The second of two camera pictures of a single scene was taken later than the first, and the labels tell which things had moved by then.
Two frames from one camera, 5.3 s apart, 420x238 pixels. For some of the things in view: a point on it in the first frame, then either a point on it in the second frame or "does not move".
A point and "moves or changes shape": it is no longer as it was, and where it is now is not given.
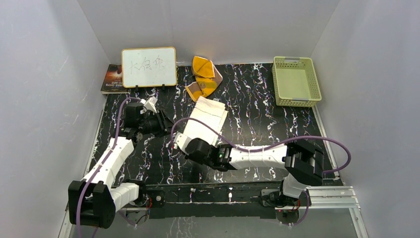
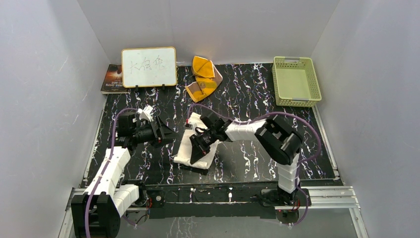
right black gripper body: (209, 162) to (209, 136)
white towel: (213, 112) moves or changes shape
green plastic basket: (295, 82) does not move
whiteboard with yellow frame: (149, 67) does not move
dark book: (113, 81) does not move
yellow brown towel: (208, 78) does not move
